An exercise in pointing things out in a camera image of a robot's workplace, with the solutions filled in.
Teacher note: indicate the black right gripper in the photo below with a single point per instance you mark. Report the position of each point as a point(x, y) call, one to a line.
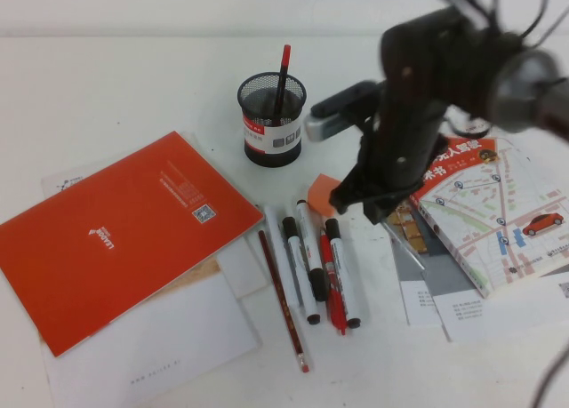
point(406, 141)

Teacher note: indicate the gray transparent pen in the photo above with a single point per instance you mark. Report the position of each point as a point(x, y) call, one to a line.
point(406, 245)

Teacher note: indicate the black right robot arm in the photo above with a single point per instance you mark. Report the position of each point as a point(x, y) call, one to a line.
point(524, 83)

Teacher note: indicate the red ballpoint pen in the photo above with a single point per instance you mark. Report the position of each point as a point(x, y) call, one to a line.
point(333, 292)

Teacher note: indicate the white pen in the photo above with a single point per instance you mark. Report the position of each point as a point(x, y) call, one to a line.
point(278, 248)

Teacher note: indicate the black mesh pen holder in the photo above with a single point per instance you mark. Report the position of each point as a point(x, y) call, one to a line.
point(273, 137)

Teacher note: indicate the red pen with black grip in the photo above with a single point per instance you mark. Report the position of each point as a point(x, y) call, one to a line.
point(282, 79)

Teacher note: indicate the orange foam cube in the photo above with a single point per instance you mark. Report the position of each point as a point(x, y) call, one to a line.
point(318, 194)

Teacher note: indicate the white marker with large cap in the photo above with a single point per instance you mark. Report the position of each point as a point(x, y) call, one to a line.
point(306, 243)

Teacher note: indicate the white marker with printed barrel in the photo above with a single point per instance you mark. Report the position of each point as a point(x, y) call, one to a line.
point(343, 274)

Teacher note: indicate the gray brochure with wooden photos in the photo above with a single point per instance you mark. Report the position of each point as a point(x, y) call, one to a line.
point(413, 288)

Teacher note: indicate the white marker with small cap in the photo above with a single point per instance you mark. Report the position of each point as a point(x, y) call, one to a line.
point(300, 279)

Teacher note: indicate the dark red pencil with eraser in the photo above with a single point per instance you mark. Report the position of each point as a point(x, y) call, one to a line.
point(282, 297)

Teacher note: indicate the plain white paper sheet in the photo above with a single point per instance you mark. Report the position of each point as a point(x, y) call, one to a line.
point(246, 270)

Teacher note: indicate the book with map cover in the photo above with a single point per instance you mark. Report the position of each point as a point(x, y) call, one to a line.
point(502, 212)

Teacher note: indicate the white card with text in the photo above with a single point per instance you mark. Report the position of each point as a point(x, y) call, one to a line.
point(489, 314)

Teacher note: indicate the orange LEADOR booklet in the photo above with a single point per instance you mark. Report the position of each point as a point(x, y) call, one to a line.
point(124, 239)

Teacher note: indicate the white brochure with web address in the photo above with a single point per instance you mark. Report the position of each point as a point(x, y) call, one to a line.
point(169, 346)

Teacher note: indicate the white paper with logo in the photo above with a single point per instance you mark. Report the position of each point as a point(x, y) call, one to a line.
point(60, 181)

